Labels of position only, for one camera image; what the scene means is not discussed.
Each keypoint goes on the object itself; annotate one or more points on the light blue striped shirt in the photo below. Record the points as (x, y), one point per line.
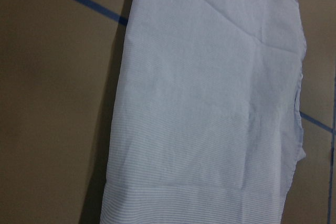
(206, 125)

